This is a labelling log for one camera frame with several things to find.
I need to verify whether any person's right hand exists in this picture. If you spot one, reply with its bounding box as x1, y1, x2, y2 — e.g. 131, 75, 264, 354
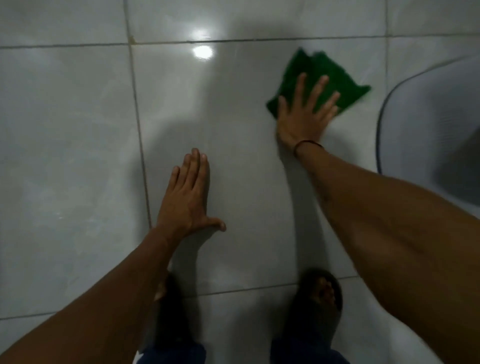
277, 73, 341, 152

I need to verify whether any person's left hand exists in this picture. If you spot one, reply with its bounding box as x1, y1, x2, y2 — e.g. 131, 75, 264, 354
156, 148, 227, 242

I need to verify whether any green cleaning cloth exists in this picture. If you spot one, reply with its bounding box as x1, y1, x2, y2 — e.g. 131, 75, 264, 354
266, 47, 372, 120

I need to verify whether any person's left forearm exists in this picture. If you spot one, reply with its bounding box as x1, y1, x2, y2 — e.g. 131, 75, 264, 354
0, 225, 181, 364

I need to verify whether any person's right forearm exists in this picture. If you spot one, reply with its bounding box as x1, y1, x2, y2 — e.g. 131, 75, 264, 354
294, 142, 480, 364

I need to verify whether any thin dark wrist band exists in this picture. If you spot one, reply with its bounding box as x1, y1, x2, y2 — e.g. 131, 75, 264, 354
293, 140, 324, 157

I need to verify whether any white basin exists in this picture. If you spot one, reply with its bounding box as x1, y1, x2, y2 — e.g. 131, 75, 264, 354
376, 54, 480, 219

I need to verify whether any black sandal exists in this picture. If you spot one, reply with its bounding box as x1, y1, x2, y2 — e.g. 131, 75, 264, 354
286, 268, 343, 346
153, 273, 196, 353

